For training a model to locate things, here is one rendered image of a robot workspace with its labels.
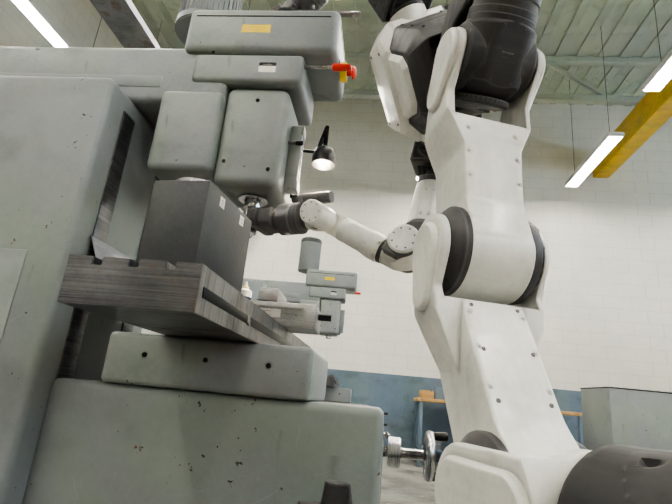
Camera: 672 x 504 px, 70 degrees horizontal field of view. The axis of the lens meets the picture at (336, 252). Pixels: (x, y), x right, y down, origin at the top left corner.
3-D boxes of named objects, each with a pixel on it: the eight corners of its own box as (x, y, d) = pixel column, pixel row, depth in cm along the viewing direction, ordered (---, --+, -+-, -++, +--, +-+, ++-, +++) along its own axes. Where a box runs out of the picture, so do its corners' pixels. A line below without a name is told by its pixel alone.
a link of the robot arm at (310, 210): (301, 237, 137) (338, 234, 132) (282, 229, 127) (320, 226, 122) (303, 199, 139) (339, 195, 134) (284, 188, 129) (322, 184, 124)
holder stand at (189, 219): (240, 300, 106) (253, 216, 112) (193, 274, 85) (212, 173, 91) (191, 297, 108) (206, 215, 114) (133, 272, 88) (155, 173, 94)
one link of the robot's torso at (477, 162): (555, 304, 71) (560, 29, 81) (446, 287, 68) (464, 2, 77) (498, 310, 86) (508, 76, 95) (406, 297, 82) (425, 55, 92)
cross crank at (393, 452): (443, 480, 120) (444, 430, 124) (450, 488, 109) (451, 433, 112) (380, 473, 122) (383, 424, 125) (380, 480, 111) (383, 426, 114)
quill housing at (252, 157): (289, 214, 150) (301, 124, 160) (276, 185, 131) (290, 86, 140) (231, 211, 153) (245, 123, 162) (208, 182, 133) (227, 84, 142)
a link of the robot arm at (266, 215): (272, 215, 145) (307, 212, 140) (268, 245, 142) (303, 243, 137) (248, 198, 134) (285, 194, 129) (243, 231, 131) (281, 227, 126)
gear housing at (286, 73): (312, 128, 161) (315, 102, 164) (300, 82, 138) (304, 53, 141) (216, 125, 165) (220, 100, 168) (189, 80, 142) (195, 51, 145)
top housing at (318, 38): (343, 104, 164) (347, 65, 168) (336, 51, 139) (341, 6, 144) (210, 101, 169) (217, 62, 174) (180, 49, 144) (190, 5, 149)
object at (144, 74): (243, 142, 161) (251, 91, 167) (222, 102, 139) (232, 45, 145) (24, 134, 170) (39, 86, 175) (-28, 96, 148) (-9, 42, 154)
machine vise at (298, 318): (319, 335, 153) (322, 301, 156) (314, 328, 139) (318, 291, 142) (213, 326, 156) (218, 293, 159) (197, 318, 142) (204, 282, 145)
